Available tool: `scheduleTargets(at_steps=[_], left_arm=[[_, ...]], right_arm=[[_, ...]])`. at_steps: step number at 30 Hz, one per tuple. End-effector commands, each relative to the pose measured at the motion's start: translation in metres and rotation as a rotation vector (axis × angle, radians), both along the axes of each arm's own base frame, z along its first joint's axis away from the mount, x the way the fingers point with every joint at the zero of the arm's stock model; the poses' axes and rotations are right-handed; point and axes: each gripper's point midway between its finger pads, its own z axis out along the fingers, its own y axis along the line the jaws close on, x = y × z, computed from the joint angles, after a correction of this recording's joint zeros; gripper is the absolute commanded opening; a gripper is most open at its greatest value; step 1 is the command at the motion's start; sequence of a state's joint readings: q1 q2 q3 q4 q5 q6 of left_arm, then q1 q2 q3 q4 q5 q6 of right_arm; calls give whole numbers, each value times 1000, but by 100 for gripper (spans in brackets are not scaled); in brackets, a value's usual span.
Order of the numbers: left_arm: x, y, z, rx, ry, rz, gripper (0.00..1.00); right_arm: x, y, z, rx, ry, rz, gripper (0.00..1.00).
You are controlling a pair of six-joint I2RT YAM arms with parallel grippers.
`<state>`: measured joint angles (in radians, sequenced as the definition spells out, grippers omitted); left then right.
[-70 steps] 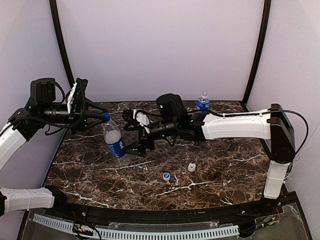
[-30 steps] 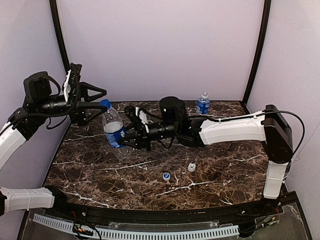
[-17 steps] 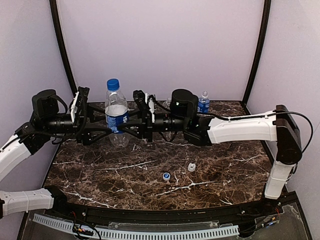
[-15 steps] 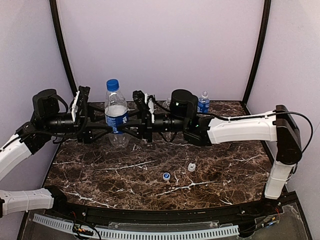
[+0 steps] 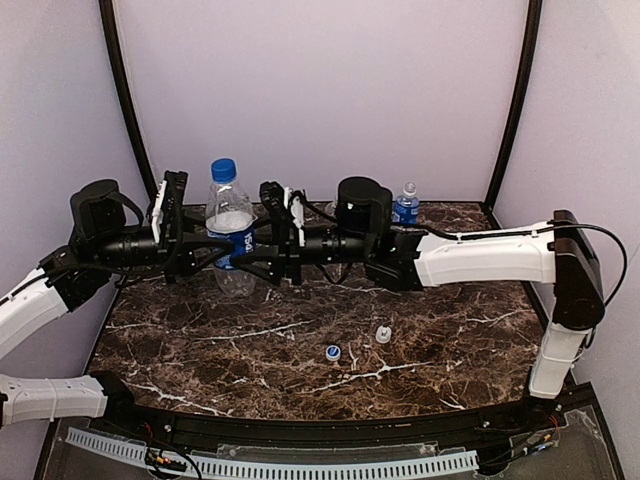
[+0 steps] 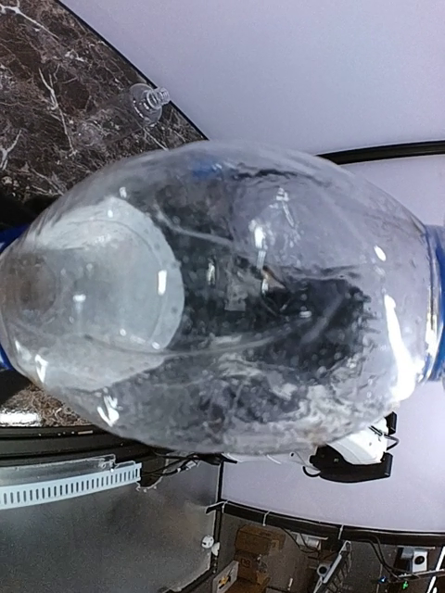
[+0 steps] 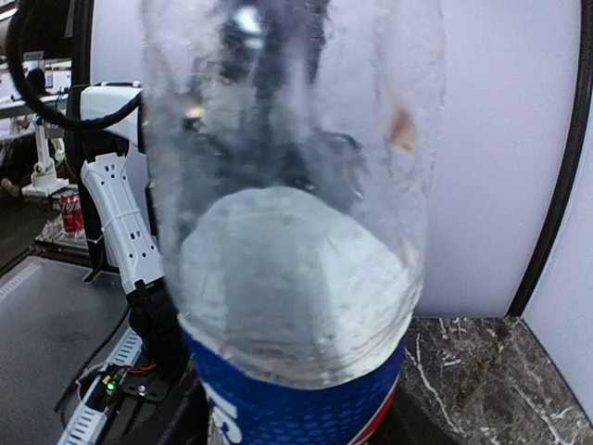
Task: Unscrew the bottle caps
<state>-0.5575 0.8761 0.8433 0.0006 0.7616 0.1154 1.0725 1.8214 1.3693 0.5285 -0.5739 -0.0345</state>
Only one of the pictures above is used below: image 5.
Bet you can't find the blue cap water bottle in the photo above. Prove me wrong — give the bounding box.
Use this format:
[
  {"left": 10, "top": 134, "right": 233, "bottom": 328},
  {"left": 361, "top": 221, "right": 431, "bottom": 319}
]
[{"left": 205, "top": 172, "right": 256, "bottom": 297}]

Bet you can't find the white blue bottle cap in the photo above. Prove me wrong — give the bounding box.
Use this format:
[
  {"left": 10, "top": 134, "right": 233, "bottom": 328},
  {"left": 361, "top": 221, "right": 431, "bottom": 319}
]
[{"left": 325, "top": 344, "right": 342, "bottom": 362}]

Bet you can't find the clear bottle cap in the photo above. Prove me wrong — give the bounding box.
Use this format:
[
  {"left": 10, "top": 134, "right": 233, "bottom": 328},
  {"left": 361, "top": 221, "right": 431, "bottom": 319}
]
[{"left": 375, "top": 325, "right": 392, "bottom": 344}]

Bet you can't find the white cap water bottle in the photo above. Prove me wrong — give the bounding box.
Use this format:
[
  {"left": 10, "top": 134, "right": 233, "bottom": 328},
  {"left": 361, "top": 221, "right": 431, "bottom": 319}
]
[{"left": 392, "top": 182, "right": 420, "bottom": 225}]

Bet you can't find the clear unlabeled plastic bottle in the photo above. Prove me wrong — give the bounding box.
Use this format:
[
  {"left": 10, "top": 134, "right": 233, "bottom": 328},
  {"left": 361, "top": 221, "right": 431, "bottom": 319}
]
[{"left": 324, "top": 201, "right": 336, "bottom": 216}]

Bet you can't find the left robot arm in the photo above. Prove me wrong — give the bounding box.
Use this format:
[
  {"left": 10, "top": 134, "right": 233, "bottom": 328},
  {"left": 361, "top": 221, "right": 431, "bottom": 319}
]
[{"left": 1, "top": 172, "right": 234, "bottom": 426}]

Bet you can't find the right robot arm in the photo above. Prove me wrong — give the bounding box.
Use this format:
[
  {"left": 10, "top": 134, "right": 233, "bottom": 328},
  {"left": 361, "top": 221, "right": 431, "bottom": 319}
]
[{"left": 232, "top": 176, "right": 605, "bottom": 400}]

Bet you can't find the small circuit board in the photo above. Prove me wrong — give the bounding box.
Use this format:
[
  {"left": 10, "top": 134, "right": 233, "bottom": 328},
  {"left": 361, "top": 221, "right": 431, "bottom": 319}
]
[{"left": 143, "top": 448, "right": 187, "bottom": 473}]

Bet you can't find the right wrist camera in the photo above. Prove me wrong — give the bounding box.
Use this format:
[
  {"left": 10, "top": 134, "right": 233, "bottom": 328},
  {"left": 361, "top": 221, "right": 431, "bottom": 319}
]
[{"left": 259, "top": 181, "right": 306, "bottom": 247}]

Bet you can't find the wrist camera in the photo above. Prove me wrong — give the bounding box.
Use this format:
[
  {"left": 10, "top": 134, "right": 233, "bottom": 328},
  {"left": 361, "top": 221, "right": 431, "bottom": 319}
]
[
  {"left": 259, "top": 181, "right": 306, "bottom": 247},
  {"left": 147, "top": 170, "right": 188, "bottom": 245}
]

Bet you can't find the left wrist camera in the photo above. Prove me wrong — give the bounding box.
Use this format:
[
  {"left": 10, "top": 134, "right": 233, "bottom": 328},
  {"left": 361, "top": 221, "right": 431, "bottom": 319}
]
[{"left": 147, "top": 170, "right": 188, "bottom": 245}]

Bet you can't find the left black frame post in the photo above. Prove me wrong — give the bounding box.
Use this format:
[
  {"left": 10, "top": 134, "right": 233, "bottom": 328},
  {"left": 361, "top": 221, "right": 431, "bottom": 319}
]
[{"left": 98, "top": 0, "right": 158, "bottom": 200}]

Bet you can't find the black frame post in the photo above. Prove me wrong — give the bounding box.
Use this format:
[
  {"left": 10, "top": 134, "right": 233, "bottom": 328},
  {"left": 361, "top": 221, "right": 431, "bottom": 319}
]
[
  {"left": 484, "top": 0, "right": 544, "bottom": 211},
  {"left": 98, "top": 0, "right": 158, "bottom": 200}
]

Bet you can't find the white slotted cable duct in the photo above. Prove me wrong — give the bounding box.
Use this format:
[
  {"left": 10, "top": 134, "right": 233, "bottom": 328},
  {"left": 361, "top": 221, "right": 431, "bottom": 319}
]
[{"left": 65, "top": 427, "right": 479, "bottom": 479}]

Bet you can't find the black front table rail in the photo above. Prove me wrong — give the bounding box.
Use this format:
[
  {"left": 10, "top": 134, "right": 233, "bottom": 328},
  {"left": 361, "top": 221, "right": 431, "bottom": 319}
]
[{"left": 89, "top": 382, "right": 597, "bottom": 451}]

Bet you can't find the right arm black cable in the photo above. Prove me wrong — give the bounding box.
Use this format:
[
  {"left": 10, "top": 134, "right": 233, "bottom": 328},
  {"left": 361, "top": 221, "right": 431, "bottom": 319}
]
[{"left": 549, "top": 222, "right": 629, "bottom": 309}]

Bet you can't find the right black frame post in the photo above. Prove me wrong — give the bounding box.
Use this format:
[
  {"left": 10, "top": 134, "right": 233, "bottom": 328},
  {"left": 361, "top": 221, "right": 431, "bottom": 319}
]
[{"left": 484, "top": 0, "right": 544, "bottom": 211}]

